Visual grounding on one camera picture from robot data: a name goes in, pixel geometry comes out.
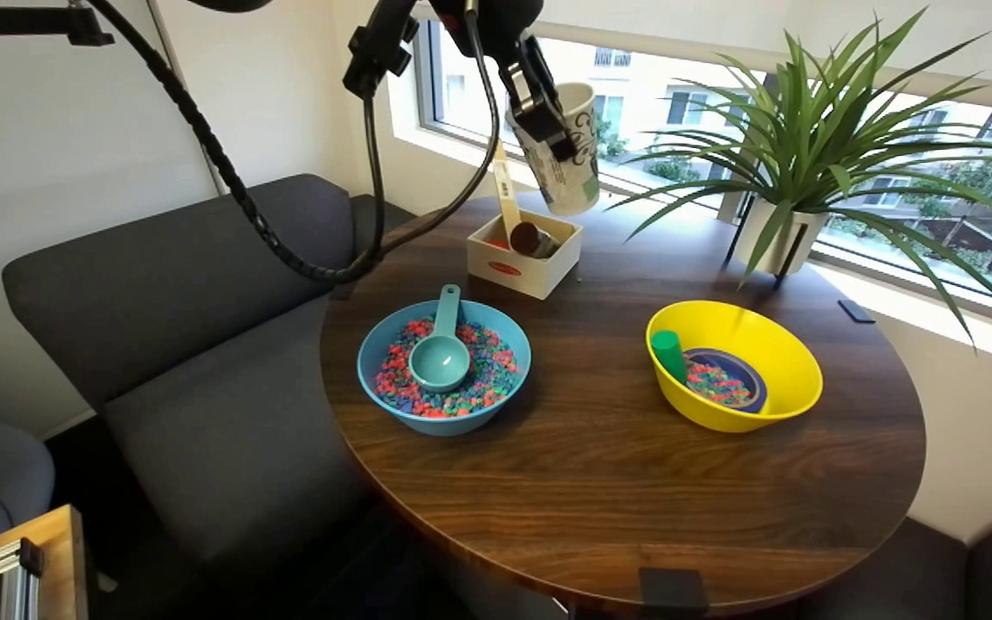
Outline black table edge clip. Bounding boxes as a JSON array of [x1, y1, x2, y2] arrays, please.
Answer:
[[834, 295, 877, 328], [638, 563, 712, 613]]

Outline thin black camera cable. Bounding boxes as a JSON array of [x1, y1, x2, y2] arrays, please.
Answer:
[[359, 90, 396, 272]]

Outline light wooden stick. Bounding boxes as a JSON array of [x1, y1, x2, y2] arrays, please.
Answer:
[[489, 146, 526, 246]]

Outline black mounting bar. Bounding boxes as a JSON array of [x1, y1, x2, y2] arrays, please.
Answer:
[[0, 2, 117, 47]]

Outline dark grey sofa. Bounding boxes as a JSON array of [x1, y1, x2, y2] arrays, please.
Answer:
[[0, 169, 436, 582]]

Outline colourful cereal pieces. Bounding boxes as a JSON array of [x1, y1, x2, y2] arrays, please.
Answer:
[[371, 317, 523, 424]]

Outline black plant stand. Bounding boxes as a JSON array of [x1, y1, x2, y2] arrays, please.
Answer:
[[718, 191, 817, 291]]

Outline light wooden board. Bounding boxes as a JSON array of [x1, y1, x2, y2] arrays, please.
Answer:
[[0, 502, 94, 620]]

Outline brown round toy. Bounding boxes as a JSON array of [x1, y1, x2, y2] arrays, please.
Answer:
[[507, 221, 546, 259]]

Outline teal plastic scoop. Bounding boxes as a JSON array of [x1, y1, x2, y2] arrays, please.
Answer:
[[405, 282, 474, 397]]

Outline small blue dish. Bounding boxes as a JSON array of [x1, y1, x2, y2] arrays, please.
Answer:
[[683, 345, 772, 417]]

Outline thick black braided cable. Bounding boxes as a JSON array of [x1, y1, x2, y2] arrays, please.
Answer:
[[84, 0, 507, 289]]

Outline white wooden box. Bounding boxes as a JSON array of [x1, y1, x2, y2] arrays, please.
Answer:
[[461, 205, 584, 303]]

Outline grey framed window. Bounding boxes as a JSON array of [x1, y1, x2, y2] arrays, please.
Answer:
[[408, 13, 992, 337]]

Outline blue bowl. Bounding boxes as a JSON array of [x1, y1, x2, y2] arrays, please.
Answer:
[[353, 291, 534, 439]]

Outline patterned white paper cup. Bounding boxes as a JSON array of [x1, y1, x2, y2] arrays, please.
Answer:
[[510, 78, 605, 221]]

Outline green leafy plant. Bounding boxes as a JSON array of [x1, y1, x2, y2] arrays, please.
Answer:
[[601, 5, 992, 345]]

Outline white plant pot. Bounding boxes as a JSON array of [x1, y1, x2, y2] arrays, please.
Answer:
[[726, 191, 834, 278]]

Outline small green plastic cup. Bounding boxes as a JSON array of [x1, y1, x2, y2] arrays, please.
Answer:
[[652, 328, 693, 388]]

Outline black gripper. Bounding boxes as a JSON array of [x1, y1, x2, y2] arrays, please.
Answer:
[[425, 0, 583, 166]]

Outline yellow bowl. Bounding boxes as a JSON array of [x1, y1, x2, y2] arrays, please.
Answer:
[[640, 295, 826, 437]]

